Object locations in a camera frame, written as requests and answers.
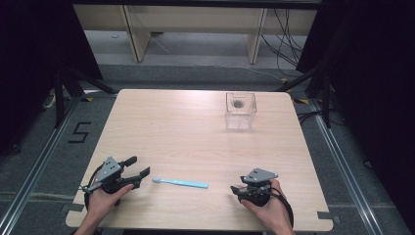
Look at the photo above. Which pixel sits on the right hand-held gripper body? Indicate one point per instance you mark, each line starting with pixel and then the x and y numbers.
pixel 259 176

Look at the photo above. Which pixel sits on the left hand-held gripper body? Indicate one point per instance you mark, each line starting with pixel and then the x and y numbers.
pixel 108 169

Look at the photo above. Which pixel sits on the light blue toothbrush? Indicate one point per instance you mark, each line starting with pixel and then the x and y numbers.
pixel 186 183

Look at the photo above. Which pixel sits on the clear plastic cup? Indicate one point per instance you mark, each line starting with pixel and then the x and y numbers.
pixel 240 112

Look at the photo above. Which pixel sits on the person's left hand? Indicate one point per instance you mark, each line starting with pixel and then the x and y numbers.
pixel 99 204

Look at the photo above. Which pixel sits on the person's right hand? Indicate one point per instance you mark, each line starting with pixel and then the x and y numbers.
pixel 274 210

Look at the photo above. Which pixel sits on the grey tape patch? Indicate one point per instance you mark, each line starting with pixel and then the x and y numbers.
pixel 72 207
pixel 328 216

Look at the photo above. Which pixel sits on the yellow black floor tape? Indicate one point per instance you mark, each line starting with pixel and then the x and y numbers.
pixel 302 101
pixel 284 80

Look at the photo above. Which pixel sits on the black metal stand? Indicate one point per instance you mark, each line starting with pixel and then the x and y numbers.
pixel 59 98
pixel 326 98

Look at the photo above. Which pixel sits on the dark curtain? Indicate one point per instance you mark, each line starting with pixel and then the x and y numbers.
pixel 32 65
pixel 375 81

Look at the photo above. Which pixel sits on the beige wooden desk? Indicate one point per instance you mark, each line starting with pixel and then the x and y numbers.
pixel 195 19

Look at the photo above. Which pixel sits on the metal floor rail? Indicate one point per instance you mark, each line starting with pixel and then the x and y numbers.
pixel 36 169
pixel 345 169

